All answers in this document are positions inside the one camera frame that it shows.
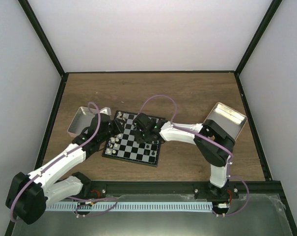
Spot black frame post right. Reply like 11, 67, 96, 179
236, 0, 283, 74

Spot light blue slotted cable duct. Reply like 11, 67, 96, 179
46, 202, 213, 213

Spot gold square tin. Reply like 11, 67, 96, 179
204, 102, 247, 140

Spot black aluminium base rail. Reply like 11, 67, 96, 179
74, 181, 283, 200

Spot black frame post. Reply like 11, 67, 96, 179
236, 0, 283, 74
17, 0, 65, 77

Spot black frame post left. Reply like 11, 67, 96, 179
17, 0, 65, 77

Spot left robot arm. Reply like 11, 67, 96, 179
5, 113, 124, 224

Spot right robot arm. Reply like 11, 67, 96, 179
133, 113, 235, 198

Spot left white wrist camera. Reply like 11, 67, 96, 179
100, 107, 111, 116

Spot black white chessboard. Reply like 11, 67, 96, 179
102, 111, 161, 167

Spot pink square tin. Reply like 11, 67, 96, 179
67, 107, 97, 138

